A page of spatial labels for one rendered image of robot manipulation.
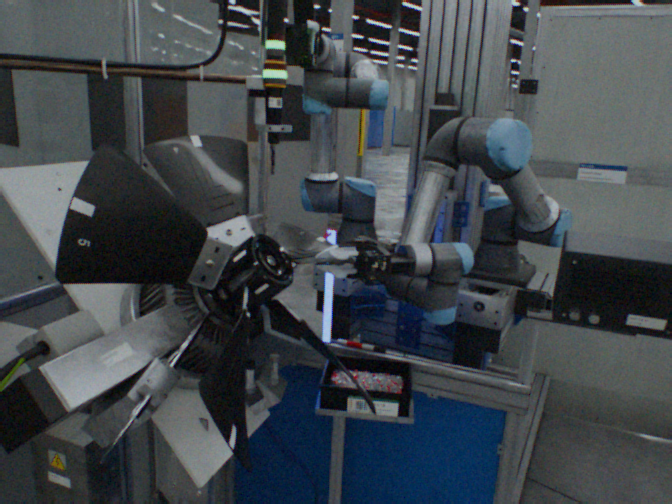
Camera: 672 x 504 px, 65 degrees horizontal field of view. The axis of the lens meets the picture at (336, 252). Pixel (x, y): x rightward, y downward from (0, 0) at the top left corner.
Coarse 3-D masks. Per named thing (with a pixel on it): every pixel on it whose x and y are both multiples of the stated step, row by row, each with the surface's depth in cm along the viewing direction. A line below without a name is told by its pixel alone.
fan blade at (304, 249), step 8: (280, 224) 132; (288, 224) 134; (280, 232) 128; (288, 232) 129; (296, 232) 130; (280, 240) 124; (288, 240) 125; (296, 240) 126; (304, 240) 126; (312, 240) 128; (288, 248) 119; (296, 248) 119; (304, 248) 120; (312, 248) 122; (320, 248) 124; (296, 256) 114; (304, 256) 115; (312, 256) 117; (352, 264) 125
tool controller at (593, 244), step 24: (576, 240) 119; (600, 240) 119; (624, 240) 118; (648, 240) 118; (576, 264) 116; (600, 264) 114; (624, 264) 112; (648, 264) 111; (576, 288) 118; (600, 288) 116; (624, 288) 115; (648, 288) 112; (552, 312) 125; (576, 312) 119; (600, 312) 119; (624, 312) 117; (648, 312) 115
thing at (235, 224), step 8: (240, 216) 105; (224, 224) 104; (232, 224) 105; (240, 224) 105; (248, 224) 104; (216, 232) 104; (224, 232) 104; (240, 232) 104; (248, 232) 104; (224, 240) 103; (232, 240) 103; (240, 240) 103; (232, 248) 102
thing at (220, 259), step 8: (208, 240) 93; (216, 240) 94; (208, 248) 93; (224, 248) 95; (200, 256) 93; (208, 256) 94; (216, 256) 95; (224, 256) 96; (200, 264) 93; (216, 264) 95; (224, 264) 96; (192, 272) 92; (200, 272) 94; (208, 272) 95; (216, 272) 96; (192, 280) 93; (200, 280) 94; (208, 280) 95; (216, 280) 96; (208, 288) 95
